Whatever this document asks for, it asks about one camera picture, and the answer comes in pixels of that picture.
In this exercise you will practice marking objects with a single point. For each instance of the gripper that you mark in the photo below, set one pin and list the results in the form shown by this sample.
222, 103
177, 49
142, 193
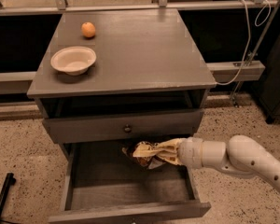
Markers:
189, 152

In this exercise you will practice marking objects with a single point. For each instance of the brown chip bag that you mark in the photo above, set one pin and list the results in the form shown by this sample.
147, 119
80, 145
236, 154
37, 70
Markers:
144, 154

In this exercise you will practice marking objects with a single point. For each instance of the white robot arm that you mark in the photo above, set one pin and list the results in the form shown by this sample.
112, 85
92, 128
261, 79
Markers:
241, 156

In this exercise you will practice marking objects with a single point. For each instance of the closed grey drawer with knob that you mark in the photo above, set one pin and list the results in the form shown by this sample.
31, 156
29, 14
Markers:
114, 127

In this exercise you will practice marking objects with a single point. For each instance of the open grey wooden drawer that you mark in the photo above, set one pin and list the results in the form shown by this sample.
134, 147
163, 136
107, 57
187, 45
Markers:
104, 186

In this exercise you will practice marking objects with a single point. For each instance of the grey wooden drawer cabinet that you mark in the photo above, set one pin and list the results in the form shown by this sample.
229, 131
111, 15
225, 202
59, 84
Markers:
146, 62

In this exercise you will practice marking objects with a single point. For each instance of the white paper bowl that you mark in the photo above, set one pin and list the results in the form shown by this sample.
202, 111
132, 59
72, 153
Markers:
73, 61

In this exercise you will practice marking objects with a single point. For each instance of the orange fruit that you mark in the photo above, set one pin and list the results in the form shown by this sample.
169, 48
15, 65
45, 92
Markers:
88, 29

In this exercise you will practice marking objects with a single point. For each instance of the dark cabinet at right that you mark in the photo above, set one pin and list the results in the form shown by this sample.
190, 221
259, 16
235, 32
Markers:
267, 89

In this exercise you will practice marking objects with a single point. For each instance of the black metal bar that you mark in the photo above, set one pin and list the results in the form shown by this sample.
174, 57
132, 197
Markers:
9, 181

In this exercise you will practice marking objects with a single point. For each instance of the metal railing frame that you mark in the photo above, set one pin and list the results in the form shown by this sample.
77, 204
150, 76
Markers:
27, 27

